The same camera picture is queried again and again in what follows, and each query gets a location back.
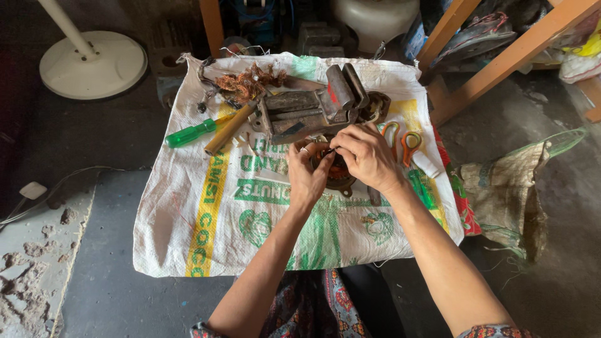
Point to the red floral cloth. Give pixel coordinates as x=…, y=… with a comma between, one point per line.
x=465, y=211

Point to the grey metal blocks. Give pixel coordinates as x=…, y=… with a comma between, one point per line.
x=319, y=40

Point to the white round pot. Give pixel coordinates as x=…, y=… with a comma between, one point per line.
x=375, y=18

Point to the person's left hand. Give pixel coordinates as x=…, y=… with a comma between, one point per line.
x=305, y=180

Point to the person's right hand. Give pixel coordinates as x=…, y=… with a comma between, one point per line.
x=371, y=157

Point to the rusty metal bench vise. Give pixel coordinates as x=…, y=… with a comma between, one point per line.
x=300, y=112

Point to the wooden post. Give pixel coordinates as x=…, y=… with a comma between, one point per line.
x=212, y=26

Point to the blue machine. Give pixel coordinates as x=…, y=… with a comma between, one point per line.
x=256, y=23

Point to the white woven printed sack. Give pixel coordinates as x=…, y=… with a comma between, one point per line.
x=211, y=225

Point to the motor stator with copper winding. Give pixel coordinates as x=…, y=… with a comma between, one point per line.
x=342, y=182

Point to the wooden frame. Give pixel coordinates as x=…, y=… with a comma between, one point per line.
x=507, y=58

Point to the flat metal tool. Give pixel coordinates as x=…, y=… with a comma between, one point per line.
x=374, y=197

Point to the white pedestal fan base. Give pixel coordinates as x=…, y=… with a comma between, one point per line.
x=94, y=65

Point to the heap of bags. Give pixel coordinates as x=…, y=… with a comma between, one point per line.
x=582, y=61

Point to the brown woven sack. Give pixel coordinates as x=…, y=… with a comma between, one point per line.
x=502, y=197

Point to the patterned garment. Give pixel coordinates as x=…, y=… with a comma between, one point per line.
x=324, y=305

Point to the white tube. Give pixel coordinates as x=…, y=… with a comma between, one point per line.
x=428, y=164

